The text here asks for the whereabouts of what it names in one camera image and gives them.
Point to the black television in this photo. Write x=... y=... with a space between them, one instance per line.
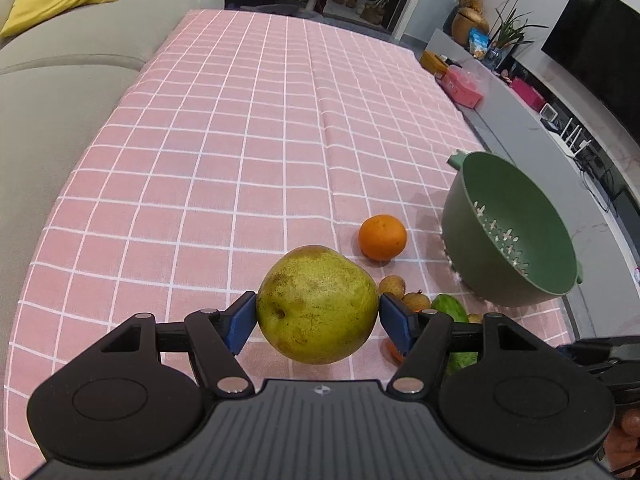
x=600 y=45

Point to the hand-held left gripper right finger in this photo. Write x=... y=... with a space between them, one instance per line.
x=395 y=325

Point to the blue snack bag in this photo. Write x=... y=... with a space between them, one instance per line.
x=479 y=42

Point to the green cucumber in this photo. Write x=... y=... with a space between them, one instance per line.
x=447 y=307

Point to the yellow box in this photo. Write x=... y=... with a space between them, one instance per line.
x=431 y=62

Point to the small white frame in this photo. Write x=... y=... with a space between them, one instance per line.
x=550 y=112

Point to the pink checked tablecloth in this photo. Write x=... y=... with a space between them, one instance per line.
x=225 y=160

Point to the white router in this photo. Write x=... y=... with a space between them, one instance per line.
x=570 y=140

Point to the green-yellow pear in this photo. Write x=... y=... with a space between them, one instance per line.
x=315 y=305

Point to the pink plastic box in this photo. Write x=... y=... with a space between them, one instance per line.
x=462 y=87

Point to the person's right hand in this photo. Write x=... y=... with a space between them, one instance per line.
x=627 y=440

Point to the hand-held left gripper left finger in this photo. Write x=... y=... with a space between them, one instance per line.
x=244 y=321

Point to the grey low console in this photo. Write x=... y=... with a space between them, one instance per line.
x=525 y=160

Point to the magenta basket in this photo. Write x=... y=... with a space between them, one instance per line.
x=527 y=94

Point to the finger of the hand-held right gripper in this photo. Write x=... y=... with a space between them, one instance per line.
x=595 y=350

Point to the green potted plant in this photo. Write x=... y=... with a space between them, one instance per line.
x=510 y=30

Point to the small tangerine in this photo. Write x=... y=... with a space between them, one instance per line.
x=391 y=350

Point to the green colander bowl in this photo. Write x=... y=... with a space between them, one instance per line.
x=500 y=260

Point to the beige sofa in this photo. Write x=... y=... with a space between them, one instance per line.
x=50 y=110

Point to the woven basket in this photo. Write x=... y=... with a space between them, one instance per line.
x=372 y=12

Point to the golden round vase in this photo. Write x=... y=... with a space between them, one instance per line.
x=470 y=22

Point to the large orange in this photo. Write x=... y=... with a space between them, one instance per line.
x=382 y=237

